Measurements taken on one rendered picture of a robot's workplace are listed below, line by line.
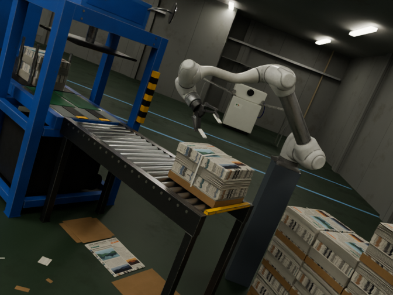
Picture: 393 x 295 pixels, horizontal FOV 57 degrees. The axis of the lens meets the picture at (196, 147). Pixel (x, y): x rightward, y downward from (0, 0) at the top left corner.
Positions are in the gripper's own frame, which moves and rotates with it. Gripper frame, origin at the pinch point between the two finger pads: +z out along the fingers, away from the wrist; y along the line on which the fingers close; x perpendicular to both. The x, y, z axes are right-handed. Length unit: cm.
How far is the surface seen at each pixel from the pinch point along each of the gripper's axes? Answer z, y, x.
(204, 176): 24.8, 11.9, 14.7
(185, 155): 6.9, 16.4, 13.9
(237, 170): 31.4, -2.2, 5.0
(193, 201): 32.8, 23.2, 19.2
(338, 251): 92, -7, -36
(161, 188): 19.3, 30.2, 29.4
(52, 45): -96, 37, 50
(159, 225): -2, 131, -67
